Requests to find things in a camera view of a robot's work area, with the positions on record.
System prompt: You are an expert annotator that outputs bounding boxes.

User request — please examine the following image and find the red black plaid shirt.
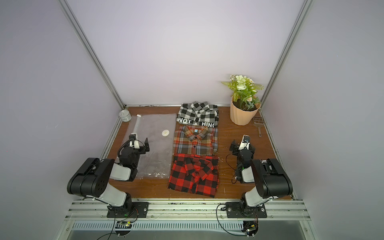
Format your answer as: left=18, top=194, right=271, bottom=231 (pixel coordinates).
left=168, top=154, right=219, bottom=198

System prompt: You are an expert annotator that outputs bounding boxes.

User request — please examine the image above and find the white round bag valve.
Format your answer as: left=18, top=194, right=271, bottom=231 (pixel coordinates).
left=162, top=130, right=170, bottom=137

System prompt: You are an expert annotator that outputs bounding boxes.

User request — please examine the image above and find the peach flower pot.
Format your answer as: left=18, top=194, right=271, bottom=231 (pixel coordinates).
left=230, top=97, right=261, bottom=126

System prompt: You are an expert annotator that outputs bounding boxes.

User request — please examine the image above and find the green artificial plant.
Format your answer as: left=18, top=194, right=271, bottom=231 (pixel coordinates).
left=222, top=75, right=264, bottom=112

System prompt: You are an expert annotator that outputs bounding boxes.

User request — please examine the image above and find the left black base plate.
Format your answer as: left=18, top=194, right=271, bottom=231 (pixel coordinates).
left=107, top=202, right=149, bottom=219

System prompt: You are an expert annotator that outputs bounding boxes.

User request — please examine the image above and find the aluminium mounting rail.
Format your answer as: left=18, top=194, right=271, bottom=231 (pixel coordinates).
left=60, top=199, right=313, bottom=234

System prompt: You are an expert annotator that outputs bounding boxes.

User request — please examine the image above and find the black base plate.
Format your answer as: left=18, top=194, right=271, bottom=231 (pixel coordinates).
left=107, top=202, right=149, bottom=219
left=224, top=202, right=267, bottom=219

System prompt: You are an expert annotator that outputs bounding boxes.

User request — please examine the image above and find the black base cable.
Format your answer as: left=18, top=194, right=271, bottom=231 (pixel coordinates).
left=95, top=206, right=139, bottom=240
left=215, top=203, right=250, bottom=237

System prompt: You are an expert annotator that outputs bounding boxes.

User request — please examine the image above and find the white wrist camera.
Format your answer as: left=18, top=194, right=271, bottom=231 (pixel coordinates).
left=239, top=135, right=251, bottom=151
left=128, top=133, right=140, bottom=149

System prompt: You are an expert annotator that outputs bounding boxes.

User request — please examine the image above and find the right black base cable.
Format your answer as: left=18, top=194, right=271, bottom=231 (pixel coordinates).
left=215, top=203, right=250, bottom=237

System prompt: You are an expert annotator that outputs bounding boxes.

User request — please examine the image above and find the small metal can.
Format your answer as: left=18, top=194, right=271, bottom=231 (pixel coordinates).
left=119, top=109, right=132, bottom=123

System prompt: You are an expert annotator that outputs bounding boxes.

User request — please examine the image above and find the circuit board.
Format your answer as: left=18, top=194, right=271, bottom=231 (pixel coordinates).
left=242, top=221, right=259, bottom=238
left=115, top=221, right=133, bottom=237

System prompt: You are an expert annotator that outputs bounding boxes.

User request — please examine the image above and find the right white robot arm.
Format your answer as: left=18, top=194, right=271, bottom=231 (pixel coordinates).
left=230, top=135, right=293, bottom=210

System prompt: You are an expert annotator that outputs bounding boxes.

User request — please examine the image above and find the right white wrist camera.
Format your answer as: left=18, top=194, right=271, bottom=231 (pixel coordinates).
left=239, top=135, right=251, bottom=151

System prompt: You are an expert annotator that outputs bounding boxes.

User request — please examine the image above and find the right circuit board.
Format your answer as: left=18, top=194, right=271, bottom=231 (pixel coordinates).
left=242, top=221, right=259, bottom=238

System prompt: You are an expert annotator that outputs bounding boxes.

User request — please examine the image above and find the left circuit board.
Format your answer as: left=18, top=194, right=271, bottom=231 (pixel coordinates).
left=115, top=221, right=133, bottom=237

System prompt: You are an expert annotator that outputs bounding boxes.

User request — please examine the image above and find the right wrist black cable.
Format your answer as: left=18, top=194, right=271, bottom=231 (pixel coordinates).
left=224, top=153, right=239, bottom=185

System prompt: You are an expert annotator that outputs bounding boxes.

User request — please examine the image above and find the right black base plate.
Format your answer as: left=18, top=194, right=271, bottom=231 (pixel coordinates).
left=224, top=202, right=267, bottom=219

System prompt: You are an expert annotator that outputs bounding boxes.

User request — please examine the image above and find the left black base cable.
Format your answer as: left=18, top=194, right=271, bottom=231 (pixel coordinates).
left=95, top=206, right=139, bottom=240

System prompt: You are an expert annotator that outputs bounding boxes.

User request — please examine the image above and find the clear plastic vacuum bag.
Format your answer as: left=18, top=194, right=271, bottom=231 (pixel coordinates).
left=122, top=114, right=177, bottom=180

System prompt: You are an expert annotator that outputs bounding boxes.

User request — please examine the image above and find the black white plaid shirt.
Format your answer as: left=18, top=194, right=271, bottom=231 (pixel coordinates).
left=176, top=102, right=219, bottom=128

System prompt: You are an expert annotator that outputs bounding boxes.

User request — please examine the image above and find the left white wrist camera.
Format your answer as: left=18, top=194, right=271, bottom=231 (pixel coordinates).
left=128, top=133, right=140, bottom=149

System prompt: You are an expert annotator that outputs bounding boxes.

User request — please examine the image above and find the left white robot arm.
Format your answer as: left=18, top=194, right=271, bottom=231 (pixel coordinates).
left=67, top=134, right=150, bottom=216

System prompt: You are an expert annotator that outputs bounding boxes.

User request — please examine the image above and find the multicolour plaid shirt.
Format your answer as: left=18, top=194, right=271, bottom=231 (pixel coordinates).
left=173, top=125, right=219, bottom=156

